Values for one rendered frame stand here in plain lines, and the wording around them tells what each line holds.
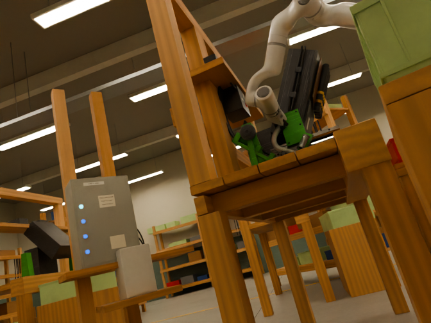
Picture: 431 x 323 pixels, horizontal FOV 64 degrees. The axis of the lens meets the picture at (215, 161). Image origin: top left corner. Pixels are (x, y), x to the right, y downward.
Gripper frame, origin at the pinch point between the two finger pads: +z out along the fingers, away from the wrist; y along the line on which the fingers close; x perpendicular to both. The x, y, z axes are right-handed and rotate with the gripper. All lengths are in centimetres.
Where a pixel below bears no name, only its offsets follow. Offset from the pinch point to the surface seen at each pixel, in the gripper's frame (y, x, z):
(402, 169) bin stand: -64, -1, 1
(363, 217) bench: -44, 4, 91
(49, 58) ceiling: 525, -26, 137
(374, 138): -59, 13, -50
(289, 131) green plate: -5.5, 0.1, 2.8
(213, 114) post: 22.9, 16.8, -24.6
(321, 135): -17.4, -9.6, 15.4
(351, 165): -56, 24, -49
